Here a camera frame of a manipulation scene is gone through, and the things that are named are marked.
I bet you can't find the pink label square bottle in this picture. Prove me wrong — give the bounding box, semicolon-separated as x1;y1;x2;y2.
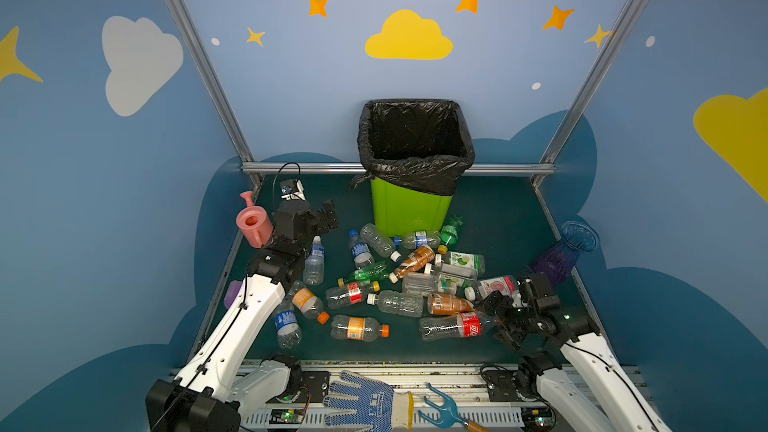
463;276;520;302

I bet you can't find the blue label bottle white cap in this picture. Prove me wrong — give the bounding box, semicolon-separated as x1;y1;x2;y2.
303;236;325;285

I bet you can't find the red label cola bottle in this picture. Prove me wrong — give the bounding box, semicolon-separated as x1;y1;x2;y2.
419;312;497;342

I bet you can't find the small orange cap bottle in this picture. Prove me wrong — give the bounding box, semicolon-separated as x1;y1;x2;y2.
291;287;330;324

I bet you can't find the brown tea bottle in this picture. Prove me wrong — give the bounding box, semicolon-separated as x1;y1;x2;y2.
426;293;474;316

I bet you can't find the orange label clear bottle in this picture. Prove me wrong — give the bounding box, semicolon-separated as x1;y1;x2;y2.
330;315;390;342

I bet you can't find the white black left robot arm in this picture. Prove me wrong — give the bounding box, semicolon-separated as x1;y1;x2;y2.
145;199;339;431

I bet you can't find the blue label bottle near arm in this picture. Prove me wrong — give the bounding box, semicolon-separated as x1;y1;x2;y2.
273;303;303;349

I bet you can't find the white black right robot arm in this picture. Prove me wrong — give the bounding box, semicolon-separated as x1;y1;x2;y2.
477;273;670;431

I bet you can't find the green plastic bin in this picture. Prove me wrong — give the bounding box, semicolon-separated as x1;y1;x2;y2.
371;179;453;237

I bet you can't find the green bottle by bin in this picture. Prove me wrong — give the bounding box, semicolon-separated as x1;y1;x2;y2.
438;215;465;254

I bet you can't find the black bin liner bag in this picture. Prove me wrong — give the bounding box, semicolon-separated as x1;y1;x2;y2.
348;98;476;196

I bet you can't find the pink plastic watering can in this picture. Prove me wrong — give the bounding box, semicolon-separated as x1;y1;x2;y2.
236;191;274;249

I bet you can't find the clear crushed bottle white cap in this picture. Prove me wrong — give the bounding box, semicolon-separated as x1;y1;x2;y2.
360;223;402;263

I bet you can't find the purple blue glass vase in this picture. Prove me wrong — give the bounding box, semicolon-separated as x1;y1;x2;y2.
531;220;600;286

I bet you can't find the green sprite bottle yellow cap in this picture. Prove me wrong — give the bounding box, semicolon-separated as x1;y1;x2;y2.
337;261;392;287

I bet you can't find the red label yellow cap bottle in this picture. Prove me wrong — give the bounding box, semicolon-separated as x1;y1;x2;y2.
326;281;380;310

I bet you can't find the blue cap water bottle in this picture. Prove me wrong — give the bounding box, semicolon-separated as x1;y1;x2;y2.
393;231;441;250

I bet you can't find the purple pink toy shovel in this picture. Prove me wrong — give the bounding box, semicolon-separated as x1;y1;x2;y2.
223;280;243;310

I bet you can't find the lime label square bottle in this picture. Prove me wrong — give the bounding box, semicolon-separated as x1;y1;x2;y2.
435;251;486;278

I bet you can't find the orange tea bottle white cap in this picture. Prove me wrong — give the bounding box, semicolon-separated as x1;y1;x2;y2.
389;245;436;283

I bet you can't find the right green circuit board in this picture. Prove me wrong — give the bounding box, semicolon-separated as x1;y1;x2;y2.
521;408;557;432

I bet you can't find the green circuit board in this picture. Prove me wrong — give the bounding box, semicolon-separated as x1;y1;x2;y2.
268;409;305;427
521;408;557;432

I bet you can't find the clear square bottle white cap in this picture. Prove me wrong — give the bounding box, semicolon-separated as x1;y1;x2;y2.
402;272;457;296

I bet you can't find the clear ribbed bottle white cap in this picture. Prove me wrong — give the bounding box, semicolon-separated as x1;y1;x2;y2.
366;290;424;318

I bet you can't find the teal garden hand rake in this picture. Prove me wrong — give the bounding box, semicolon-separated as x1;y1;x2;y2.
417;383;489;432

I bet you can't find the blue white knitted glove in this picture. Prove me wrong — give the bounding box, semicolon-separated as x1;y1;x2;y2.
323;370;414;432

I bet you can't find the left green circuit board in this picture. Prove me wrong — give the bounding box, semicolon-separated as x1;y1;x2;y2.
268;409;305;427

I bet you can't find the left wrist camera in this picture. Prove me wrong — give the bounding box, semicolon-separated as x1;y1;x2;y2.
280;179;306;201

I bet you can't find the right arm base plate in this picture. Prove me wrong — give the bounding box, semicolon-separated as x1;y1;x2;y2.
479;364;538;402

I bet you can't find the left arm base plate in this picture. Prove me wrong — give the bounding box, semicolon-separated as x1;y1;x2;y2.
278;371;331;404

